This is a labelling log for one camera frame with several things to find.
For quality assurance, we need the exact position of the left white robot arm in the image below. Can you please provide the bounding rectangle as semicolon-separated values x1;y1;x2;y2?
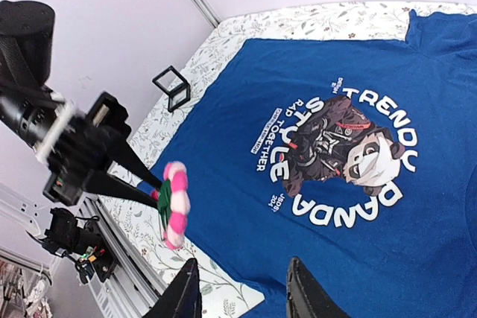
1;0;162;283

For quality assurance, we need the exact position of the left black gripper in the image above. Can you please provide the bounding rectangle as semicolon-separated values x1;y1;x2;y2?
1;0;162;208

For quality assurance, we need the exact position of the black brooch box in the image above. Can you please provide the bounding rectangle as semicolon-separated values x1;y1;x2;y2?
152;66;192;113

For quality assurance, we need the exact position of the pink flower brooch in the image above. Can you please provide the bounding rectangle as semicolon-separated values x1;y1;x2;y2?
151;162;191;249

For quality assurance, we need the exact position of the floral table cloth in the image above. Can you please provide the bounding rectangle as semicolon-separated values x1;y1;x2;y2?
96;1;476;317

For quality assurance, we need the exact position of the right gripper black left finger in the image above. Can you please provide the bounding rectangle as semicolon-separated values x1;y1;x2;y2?
145;258;202;318

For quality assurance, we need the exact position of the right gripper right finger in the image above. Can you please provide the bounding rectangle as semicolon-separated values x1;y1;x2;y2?
286;256;350;318

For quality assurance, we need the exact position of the blue printed t-shirt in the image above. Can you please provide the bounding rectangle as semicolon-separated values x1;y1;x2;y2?
152;12;476;317

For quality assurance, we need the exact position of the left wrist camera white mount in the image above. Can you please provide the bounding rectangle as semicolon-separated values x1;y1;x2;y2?
34;101;78;165

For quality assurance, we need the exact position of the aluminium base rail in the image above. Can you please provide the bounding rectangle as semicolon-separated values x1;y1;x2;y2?
80;198;167;317

